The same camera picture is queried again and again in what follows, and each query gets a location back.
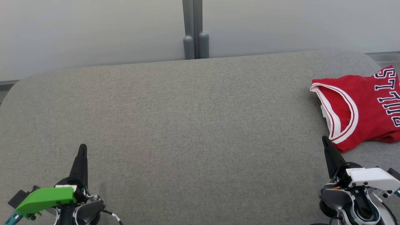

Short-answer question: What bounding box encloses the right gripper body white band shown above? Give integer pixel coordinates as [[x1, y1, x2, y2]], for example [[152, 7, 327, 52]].
[[331, 162, 400, 192]]

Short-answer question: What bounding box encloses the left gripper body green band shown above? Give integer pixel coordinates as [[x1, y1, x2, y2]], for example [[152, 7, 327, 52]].
[[16, 176, 90, 218]]

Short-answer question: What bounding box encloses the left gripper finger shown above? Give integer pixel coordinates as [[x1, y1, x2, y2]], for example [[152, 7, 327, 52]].
[[69, 144, 89, 187]]

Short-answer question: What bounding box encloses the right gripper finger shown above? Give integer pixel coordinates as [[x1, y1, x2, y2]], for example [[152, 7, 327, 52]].
[[322, 135, 347, 179]]

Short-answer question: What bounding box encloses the red jersey with white sleeves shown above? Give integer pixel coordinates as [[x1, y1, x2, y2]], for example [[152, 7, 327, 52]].
[[310, 65, 400, 153]]

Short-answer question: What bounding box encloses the grey fabric sofa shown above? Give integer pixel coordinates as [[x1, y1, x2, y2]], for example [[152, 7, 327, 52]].
[[0, 50, 400, 225]]

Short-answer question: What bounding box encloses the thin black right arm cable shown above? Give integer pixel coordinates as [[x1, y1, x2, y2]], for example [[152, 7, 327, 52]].
[[373, 192, 400, 225]]

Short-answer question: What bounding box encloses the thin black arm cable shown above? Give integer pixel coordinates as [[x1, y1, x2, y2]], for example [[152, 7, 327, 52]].
[[373, 192, 400, 225], [102, 208, 124, 225]]

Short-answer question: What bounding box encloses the left camera cable teal plug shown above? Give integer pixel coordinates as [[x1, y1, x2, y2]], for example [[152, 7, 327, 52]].
[[5, 209, 23, 225]]

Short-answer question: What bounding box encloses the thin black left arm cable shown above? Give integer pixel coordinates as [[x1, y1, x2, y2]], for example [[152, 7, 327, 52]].
[[102, 208, 124, 225]]

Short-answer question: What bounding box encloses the grey partition base rail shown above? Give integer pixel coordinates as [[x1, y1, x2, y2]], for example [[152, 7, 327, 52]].
[[0, 80, 21, 92], [365, 51, 400, 63]]

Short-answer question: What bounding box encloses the grey partition post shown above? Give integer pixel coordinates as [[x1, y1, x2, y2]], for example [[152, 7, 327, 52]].
[[183, 0, 195, 60], [194, 0, 209, 59]]

